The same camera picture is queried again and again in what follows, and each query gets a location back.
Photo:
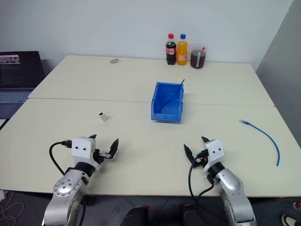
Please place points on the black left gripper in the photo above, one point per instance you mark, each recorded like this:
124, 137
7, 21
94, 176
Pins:
98, 160

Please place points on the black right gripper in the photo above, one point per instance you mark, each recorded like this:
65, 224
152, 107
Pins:
201, 159

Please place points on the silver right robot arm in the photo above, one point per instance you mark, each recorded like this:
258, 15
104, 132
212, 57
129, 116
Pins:
230, 186

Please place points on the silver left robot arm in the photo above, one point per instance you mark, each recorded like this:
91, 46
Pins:
68, 186

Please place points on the small white connector piece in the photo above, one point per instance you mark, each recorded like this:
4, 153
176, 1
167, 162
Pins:
104, 117

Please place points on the blue plastic storage bin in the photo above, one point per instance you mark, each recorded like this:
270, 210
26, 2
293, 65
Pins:
164, 103

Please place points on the dark rounded shape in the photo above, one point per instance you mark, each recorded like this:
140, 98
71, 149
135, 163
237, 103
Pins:
137, 216
189, 215

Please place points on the clear jar dark red liquid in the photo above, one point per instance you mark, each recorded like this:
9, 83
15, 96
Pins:
198, 60

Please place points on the orange soda bottle blue cap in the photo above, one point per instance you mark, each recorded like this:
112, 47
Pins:
182, 54

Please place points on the cola bottle red cap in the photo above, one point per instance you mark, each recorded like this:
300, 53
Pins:
171, 54

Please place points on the open dark laptop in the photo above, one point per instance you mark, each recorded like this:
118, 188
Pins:
16, 70

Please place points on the white power strip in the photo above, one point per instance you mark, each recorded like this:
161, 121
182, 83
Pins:
1, 195

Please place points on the red shoe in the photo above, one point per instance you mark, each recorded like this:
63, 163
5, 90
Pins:
297, 206

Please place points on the black and white shoe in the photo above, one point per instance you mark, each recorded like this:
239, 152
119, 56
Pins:
290, 220

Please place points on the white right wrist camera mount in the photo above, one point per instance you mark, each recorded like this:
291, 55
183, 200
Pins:
215, 153

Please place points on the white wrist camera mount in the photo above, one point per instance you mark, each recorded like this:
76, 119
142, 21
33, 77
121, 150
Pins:
82, 148
215, 153

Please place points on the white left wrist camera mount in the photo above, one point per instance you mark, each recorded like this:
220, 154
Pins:
82, 148

